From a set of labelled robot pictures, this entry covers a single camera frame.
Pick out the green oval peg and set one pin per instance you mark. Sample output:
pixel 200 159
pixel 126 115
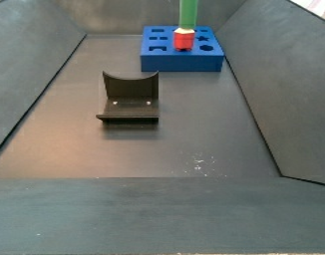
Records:
pixel 187 13

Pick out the blue shape sorter board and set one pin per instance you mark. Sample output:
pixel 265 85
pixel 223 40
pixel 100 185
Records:
pixel 160 57

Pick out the black curved holder stand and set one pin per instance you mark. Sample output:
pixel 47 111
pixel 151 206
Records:
pixel 132 98

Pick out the red white-topped peg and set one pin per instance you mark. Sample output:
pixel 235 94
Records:
pixel 182 39

